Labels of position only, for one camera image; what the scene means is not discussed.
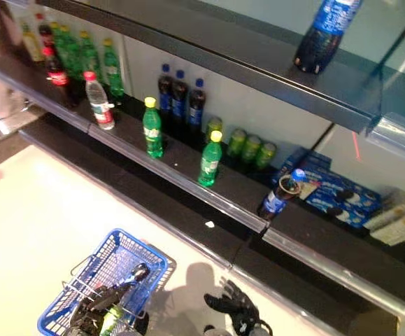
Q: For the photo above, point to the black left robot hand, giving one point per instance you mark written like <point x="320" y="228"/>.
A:
<point x="90" y="311"/>

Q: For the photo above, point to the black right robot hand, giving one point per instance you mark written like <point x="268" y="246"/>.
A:
<point x="240" y="311"/>

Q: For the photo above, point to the blue plastic shopping basket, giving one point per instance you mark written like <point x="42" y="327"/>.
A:
<point x="48" y="323"/>

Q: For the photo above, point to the small Pepsi cola bottle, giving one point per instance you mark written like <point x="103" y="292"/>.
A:
<point x="164" y="91"/>
<point x="179" y="101"/>
<point x="139" y="271"/>
<point x="273" y="204"/>
<point x="196" y="108"/>

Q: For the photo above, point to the white paper scrap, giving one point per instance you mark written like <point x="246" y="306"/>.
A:
<point x="209" y="224"/>

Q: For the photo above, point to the black speckled stone shelf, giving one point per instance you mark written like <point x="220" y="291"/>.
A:
<point x="153" y="203"/>

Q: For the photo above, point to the black shelf board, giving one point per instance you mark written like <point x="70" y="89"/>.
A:
<point x="258" y="52"/>
<point x="188" y="168"/>

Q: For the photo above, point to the green soda can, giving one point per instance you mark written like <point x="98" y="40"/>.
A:
<point x="236" y="141"/>
<point x="214" y="124"/>
<point x="266" y="155"/>
<point x="251" y="148"/>

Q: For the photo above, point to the clear water bottle red cap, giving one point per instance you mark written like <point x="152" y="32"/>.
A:
<point x="99" y="101"/>

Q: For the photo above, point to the red label cola bottle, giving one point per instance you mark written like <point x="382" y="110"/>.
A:
<point x="46" y="35"/>
<point x="57" y="75"/>

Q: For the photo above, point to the pale yellow tea bottle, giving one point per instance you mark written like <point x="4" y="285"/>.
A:
<point x="32" y="45"/>

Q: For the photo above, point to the large Pepsi cola bottle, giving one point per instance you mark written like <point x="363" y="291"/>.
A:
<point x="328" y="31"/>

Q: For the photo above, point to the black shelf upright post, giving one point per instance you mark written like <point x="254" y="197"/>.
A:
<point x="394" y="51"/>

